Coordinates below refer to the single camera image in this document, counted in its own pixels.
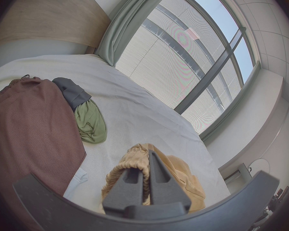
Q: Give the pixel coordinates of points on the green garment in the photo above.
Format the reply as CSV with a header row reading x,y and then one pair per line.
x,y
91,124

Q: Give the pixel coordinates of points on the brown garment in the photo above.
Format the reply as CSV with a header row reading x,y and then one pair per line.
x,y
31,129

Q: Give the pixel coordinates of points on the white garment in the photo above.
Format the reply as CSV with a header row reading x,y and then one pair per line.
x,y
75,183

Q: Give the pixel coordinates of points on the window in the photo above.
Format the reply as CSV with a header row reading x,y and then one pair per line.
x,y
207,74

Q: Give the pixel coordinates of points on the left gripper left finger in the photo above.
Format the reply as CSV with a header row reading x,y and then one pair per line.
x,y
121,191

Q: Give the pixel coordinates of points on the bed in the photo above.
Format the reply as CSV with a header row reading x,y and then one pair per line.
x,y
139,114

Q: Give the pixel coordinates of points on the tan shorts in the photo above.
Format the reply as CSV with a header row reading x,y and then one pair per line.
x,y
180,174

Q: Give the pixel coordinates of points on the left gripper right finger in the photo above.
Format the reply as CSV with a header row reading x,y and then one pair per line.
x,y
167,191

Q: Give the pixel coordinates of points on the grey small table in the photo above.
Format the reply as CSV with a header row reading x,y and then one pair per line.
x,y
245,171

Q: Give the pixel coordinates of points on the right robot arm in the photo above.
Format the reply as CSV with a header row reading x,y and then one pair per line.
x,y
281,194

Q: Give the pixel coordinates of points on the grey-green curtain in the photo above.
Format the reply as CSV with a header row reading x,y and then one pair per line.
x,y
125,28

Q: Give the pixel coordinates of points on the dark grey garment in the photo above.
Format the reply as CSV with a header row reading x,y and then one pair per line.
x,y
69,90

